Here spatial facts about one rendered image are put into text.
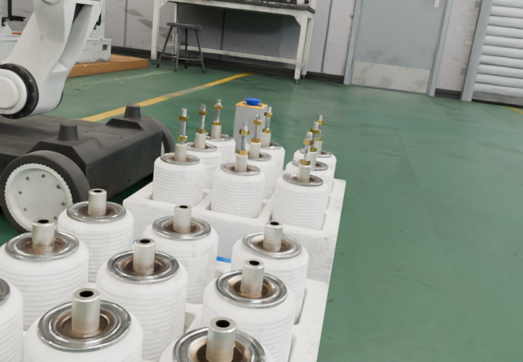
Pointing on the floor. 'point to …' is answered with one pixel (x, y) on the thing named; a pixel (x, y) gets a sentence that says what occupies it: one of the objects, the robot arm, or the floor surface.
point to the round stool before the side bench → (180, 44)
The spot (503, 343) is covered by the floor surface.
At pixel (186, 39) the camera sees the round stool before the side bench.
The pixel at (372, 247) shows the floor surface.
